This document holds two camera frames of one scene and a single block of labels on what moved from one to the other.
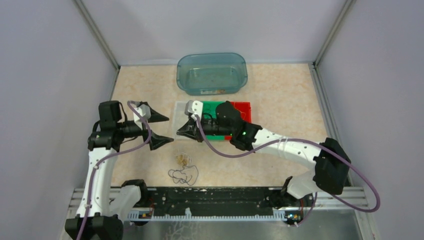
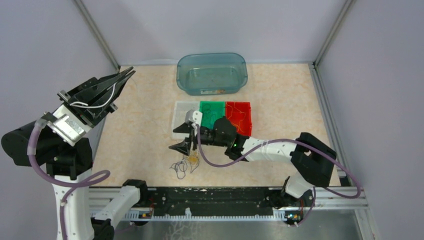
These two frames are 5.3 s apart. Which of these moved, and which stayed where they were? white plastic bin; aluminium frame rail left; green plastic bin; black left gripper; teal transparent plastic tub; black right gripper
Moved: black left gripper; black right gripper
Stayed: aluminium frame rail left; teal transparent plastic tub; green plastic bin; white plastic bin
